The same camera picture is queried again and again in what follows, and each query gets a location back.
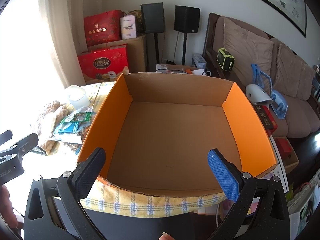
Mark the brown sofa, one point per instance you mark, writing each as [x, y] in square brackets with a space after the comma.
[295, 105]

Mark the framed ink painting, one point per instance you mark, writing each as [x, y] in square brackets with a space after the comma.
[280, 2]

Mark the small red box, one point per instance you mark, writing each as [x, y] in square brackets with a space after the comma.
[283, 147]

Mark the yellow plaid tablecloth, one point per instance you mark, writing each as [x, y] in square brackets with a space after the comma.
[150, 202]

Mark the black speaker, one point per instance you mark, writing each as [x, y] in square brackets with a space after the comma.
[153, 17]
[187, 18]

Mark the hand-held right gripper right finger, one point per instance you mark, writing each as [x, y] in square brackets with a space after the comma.
[222, 176]

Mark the orange cardboard box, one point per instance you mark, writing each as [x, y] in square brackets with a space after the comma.
[170, 135]

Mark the teal printed packet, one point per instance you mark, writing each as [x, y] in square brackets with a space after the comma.
[68, 128]

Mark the black speaker stand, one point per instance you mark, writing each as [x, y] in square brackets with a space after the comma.
[184, 50]
[154, 52]

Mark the fluffy beige oven mitt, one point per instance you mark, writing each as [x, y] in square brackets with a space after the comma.
[50, 120]

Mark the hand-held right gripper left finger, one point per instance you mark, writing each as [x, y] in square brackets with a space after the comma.
[90, 171]

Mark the large brown cardboard box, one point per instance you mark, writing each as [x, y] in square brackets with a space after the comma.
[137, 52]

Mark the tall red gift bag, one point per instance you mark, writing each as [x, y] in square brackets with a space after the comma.
[102, 28]

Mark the clear bag with green label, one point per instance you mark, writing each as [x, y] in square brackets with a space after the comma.
[83, 116]

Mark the dark box with gold lettering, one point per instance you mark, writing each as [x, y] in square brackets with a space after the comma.
[265, 117]

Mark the white and blue box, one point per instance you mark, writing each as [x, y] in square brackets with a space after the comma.
[198, 60]

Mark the red chocolate gift bag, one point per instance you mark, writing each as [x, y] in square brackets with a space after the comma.
[101, 62]

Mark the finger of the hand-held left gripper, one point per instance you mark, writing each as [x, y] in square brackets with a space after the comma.
[23, 143]
[6, 136]

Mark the white tissue pack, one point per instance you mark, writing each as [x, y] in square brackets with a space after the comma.
[128, 27]

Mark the translucent white measuring cup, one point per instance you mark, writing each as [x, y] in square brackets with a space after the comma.
[78, 97]

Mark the person's right hand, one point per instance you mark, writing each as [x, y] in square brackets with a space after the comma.
[167, 236]

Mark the beige sofa cushion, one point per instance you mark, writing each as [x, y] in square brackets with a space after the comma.
[246, 52]
[293, 72]

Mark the person's left hand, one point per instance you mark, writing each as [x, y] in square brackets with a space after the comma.
[6, 207]

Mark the white curtain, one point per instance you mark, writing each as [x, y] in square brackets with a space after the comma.
[50, 37]

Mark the green and black radio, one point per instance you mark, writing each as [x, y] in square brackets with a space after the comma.
[225, 59]

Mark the white shopping bag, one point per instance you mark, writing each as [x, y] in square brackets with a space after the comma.
[302, 205]

